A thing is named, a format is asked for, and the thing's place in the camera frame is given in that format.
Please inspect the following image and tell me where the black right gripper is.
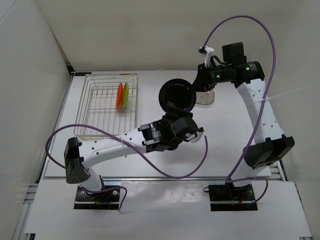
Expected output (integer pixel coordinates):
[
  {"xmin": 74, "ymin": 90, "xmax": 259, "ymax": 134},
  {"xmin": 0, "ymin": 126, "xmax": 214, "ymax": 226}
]
[{"xmin": 189, "ymin": 62, "xmax": 232, "ymax": 93}]

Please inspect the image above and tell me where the black plastic plate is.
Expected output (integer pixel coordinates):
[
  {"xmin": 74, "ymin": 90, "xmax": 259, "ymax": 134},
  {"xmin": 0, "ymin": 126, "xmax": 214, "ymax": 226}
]
[{"xmin": 158, "ymin": 78, "xmax": 197, "ymax": 113}]

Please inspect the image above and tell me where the clear textured glass plate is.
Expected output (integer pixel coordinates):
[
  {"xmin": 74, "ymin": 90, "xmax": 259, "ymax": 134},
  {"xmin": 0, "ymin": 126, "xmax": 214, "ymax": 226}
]
[{"xmin": 196, "ymin": 90, "xmax": 215, "ymax": 106}]

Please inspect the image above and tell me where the orange plastic plate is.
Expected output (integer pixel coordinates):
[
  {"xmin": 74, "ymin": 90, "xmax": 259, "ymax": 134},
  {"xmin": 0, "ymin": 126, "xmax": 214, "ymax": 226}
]
[{"xmin": 115, "ymin": 82, "xmax": 124, "ymax": 109}]

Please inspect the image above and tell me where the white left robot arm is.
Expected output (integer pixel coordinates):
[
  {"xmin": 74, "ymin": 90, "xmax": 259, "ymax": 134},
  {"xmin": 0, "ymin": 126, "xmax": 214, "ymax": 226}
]
[{"xmin": 64, "ymin": 103, "xmax": 204, "ymax": 200}]

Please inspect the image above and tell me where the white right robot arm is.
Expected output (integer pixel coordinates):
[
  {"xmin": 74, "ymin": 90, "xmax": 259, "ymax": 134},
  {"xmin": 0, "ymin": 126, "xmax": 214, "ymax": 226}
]
[{"xmin": 192, "ymin": 42, "xmax": 295, "ymax": 200}]

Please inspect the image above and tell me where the lime green plastic plate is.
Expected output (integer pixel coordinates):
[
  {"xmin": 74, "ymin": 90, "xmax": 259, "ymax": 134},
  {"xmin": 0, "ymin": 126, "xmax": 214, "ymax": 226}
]
[{"xmin": 121, "ymin": 82, "xmax": 129, "ymax": 109}]

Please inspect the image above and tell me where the blue brand label sticker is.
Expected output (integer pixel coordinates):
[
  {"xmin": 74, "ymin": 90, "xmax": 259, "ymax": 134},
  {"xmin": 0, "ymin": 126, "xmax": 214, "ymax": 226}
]
[{"xmin": 74, "ymin": 72, "xmax": 92, "ymax": 76}]

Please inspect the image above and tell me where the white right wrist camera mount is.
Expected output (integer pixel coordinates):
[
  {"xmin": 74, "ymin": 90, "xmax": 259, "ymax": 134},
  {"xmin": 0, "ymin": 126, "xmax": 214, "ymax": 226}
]
[{"xmin": 198, "ymin": 46, "xmax": 215, "ymax": 68}]

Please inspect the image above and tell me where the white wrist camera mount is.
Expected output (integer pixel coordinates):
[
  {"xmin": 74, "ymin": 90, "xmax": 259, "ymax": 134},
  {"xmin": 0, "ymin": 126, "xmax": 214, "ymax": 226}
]
[
  {"xmin": 184, "ymin": 127, "xmax": 205, "ymax": 143},
  {"xmin": 198, "ymin": 46, "xmax": 215, "ymax": 68}
]

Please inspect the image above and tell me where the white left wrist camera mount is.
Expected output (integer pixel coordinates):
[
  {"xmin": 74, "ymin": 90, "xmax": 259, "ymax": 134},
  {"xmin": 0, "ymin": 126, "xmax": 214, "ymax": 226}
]
[{"xmin": 184, "ymin": 127, "xmax": 205, "ymax": 143}]

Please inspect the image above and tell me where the chrome wire dish rack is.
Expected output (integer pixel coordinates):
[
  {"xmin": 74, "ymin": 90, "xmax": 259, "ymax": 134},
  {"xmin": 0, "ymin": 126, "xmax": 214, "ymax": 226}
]
[{"xmin": 75, "ymin": 72, "xmax": 138, "ymax": 135}]

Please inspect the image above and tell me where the white cable tie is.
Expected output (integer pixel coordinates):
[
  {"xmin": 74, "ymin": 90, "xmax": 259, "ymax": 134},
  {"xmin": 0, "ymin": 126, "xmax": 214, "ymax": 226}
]
[{"xmin": 259, "ymin": 83, "xmax": 317, "ymax": 105}]

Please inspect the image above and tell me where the front aluminium rail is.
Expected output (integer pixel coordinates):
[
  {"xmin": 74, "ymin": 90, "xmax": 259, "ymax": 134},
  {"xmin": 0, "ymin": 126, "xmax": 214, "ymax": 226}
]
[{"xmin": 102, "ymin": 175, "xmax": 227, "ymax": 181}]

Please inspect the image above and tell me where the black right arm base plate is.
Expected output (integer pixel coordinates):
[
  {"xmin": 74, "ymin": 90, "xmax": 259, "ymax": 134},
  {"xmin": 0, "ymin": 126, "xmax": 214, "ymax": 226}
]
[{"xmin": 203, "ymin": 183, "xmax": 258, "ymax": 212}]

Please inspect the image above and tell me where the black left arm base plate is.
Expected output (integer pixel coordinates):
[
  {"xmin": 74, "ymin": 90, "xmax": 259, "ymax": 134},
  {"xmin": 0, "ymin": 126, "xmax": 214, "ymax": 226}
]
[{"xmin": 73, "ymin": 182, "xmax": 121, "ymax": 210}]

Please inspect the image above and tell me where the aluminium table edge rail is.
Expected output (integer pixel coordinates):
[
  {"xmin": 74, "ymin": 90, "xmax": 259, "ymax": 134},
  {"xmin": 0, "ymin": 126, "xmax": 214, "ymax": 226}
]
[{"xmin": 269, "ymin": 161, "xmax": 286, "ymax": 181}]

